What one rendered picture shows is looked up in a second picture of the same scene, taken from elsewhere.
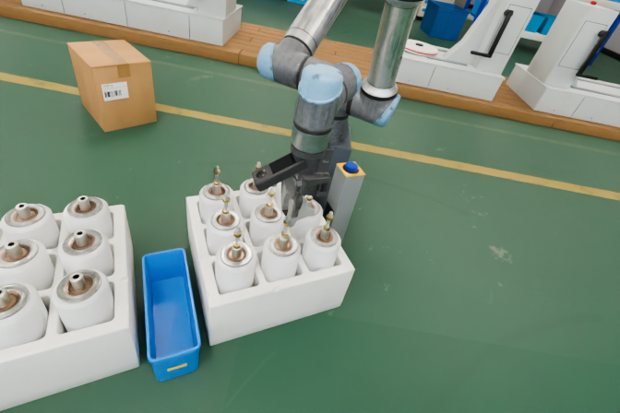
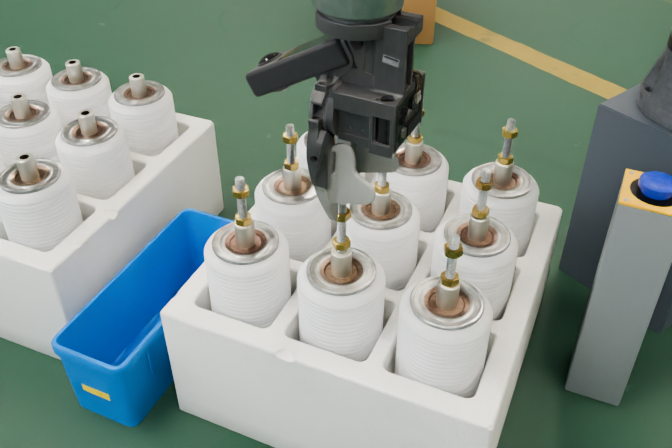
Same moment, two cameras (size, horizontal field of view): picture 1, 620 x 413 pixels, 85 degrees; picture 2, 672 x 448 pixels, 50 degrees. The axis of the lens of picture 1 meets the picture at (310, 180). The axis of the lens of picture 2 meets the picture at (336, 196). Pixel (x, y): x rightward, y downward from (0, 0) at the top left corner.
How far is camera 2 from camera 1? 52 cm
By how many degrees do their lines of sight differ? 43
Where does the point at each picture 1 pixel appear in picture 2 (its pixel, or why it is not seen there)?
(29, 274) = (18, 145)
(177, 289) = not seen: hidden behind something
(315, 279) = (377, 388)
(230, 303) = (193, 327)
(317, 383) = not seen: outside the picture
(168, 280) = not seen: hidden behind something
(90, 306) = (19, 208)
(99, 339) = (17, 268)
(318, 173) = (376, 91)
